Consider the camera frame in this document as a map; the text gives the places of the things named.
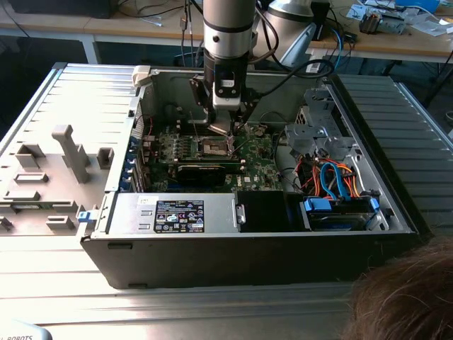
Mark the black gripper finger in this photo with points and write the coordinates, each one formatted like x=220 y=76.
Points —
x=200 y=92
x=247 y=102

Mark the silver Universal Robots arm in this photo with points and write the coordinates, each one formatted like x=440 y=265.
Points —
x=228 y=35

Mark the CPU socket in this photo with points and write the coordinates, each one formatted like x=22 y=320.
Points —
x=212 y=148

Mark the CPU cooler with fins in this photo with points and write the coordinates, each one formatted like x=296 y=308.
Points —
x=369 y=23

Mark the green motherboard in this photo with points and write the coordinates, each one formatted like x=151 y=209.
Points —
x=258 y=159

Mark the beige plastic clip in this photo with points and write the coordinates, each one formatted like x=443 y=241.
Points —
x=141 y=74

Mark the silver metal drive cage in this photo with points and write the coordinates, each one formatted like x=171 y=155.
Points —
x=308 y=132

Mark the white barcode tag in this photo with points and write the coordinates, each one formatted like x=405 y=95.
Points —
x=314 y=65

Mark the graphics card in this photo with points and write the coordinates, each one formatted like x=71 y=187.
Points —
x=200 y=175

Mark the wooden desk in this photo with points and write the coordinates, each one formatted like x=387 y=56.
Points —
x=117 y=26

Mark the black box on desk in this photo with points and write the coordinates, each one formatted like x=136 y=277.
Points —
x=320 y=21

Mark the black plastic shroud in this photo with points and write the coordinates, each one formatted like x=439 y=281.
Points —
x=262 y=212

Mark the blue disk carrier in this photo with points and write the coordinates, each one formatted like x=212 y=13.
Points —
x=318 y=205

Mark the grey power supply unit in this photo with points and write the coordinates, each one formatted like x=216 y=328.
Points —
x=127 y=212

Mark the black open PC case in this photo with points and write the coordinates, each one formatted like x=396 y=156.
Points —
x=230 y=258

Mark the dark monitor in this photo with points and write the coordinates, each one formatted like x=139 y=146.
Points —
x=60 y=7

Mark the grey metal drive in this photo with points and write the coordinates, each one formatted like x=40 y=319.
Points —
x=393 y=25

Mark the blue case latch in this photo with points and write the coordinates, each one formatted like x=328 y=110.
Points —
x=83 y=216

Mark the grey parts rack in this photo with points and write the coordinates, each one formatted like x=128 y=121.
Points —
x=42 y=170

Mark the blue plastic box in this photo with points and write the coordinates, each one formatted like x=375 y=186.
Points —
x=417 y=3

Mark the clear plastic bag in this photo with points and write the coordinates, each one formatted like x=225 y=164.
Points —
x=431 y=26

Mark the person's brown-haired head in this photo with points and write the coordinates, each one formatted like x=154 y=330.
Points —
x=407 y=301

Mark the pale teach pendant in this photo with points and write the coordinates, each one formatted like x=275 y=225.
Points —
x=21 y=333

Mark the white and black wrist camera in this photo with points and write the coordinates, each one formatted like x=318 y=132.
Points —
x=224 y=103

